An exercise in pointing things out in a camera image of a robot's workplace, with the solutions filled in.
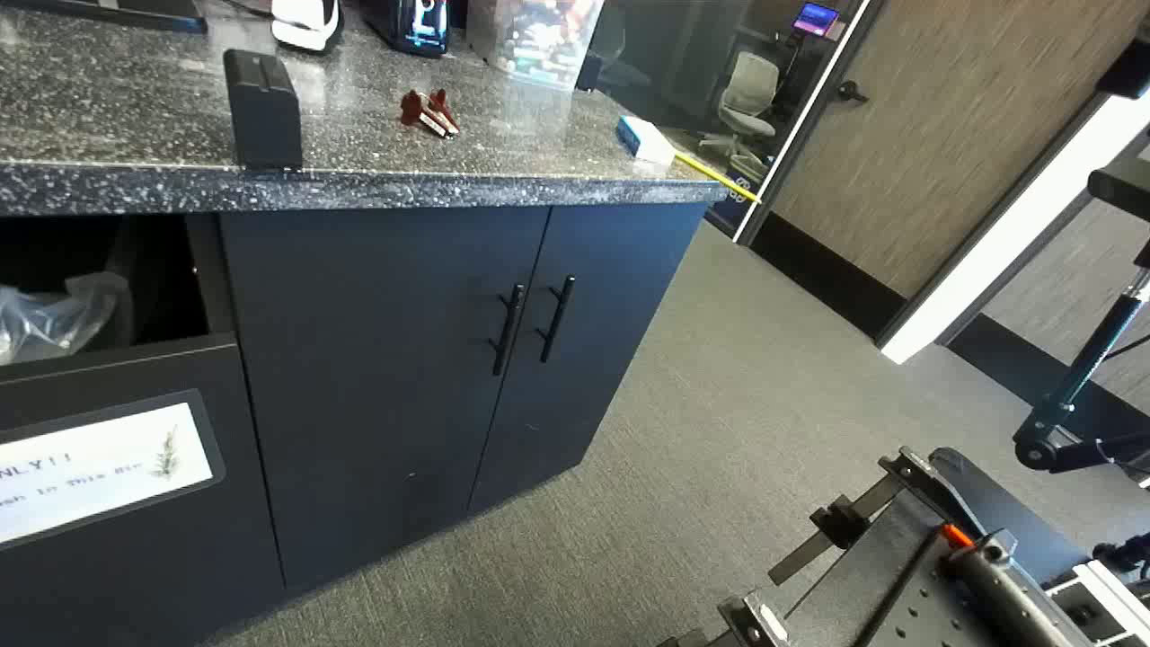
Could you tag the wooden room door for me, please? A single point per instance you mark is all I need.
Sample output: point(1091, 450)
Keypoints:
point(956, 132)

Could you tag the white printed label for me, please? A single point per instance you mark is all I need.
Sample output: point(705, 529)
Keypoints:
point(95, 468)

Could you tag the white diagonal board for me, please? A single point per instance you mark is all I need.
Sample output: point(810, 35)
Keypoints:
point(1017, 227)

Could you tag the black rectangular box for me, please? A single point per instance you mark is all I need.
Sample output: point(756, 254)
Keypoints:
point(262, 112)

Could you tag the white and black stapler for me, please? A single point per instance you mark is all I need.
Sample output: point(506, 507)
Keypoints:
point(306, 22)

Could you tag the clear plastic storage container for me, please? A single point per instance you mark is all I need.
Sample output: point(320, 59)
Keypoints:
point(539, 37)

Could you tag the small red clip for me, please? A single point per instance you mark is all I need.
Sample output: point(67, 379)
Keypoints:
point(419, 112)
point(445, 111)

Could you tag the dark flat tray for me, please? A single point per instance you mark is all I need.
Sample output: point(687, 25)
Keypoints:
point(109, 12)

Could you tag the blue black tape dispenser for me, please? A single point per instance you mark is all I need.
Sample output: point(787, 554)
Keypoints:
point(411, 22)

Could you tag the dark cabinet door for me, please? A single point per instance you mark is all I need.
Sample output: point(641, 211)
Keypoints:
point(597, 324)
point(371, 382)

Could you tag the orange tipped clamp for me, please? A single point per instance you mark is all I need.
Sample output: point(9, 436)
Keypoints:
point(1002, 596)

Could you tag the grey office chair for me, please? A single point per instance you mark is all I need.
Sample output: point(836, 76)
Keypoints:
point(749, 96)

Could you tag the clear plastic trash bag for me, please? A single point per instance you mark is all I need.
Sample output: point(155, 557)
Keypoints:
point(55, 317)

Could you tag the computer monitor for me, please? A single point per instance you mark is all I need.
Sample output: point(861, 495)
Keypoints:
point(817, 21)

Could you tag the white paper sheet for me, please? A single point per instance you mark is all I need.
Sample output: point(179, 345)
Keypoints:
point(648, 142)

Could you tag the perforated metal robot table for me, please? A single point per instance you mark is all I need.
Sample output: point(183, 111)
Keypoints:
point(875, 586)

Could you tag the yellow pencil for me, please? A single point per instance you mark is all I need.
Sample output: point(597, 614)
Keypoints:
point(715, 176)

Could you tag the dark trash cabinet front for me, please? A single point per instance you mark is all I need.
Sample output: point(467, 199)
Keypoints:
point(144, 575)

